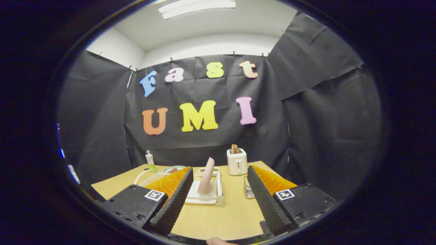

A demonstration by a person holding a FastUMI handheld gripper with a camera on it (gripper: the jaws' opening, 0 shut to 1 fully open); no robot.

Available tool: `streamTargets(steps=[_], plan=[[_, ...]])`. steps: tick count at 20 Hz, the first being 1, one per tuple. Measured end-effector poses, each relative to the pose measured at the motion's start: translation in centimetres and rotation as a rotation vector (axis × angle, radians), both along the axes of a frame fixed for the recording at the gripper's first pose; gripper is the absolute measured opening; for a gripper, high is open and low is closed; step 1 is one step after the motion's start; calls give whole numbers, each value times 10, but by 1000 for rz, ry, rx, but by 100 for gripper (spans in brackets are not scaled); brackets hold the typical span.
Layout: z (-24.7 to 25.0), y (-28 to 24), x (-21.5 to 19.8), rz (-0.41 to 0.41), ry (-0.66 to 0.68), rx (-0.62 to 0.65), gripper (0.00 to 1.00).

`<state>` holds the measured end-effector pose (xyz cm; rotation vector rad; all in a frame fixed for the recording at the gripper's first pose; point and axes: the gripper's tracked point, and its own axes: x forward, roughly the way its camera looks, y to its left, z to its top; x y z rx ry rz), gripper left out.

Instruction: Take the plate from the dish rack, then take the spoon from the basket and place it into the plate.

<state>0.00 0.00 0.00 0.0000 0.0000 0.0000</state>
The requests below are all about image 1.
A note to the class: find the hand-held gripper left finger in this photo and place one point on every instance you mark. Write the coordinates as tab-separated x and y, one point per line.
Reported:
173	207

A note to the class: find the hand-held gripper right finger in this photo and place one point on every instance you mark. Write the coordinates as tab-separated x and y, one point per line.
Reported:
267	204

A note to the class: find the pink plate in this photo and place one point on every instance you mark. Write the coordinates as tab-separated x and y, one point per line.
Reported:
206	177

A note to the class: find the light blue oval plate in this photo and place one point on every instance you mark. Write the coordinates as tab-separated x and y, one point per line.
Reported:
178	167

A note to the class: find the white toaster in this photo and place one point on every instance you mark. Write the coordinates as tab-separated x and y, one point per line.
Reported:
236	163

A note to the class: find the clear bottle with green liquid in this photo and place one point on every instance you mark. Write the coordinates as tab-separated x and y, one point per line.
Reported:
150	160

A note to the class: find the black backdrop cloth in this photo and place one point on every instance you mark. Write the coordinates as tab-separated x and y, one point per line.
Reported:
204	143

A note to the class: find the ceiling light panel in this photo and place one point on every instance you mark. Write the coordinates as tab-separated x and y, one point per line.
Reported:
194	6

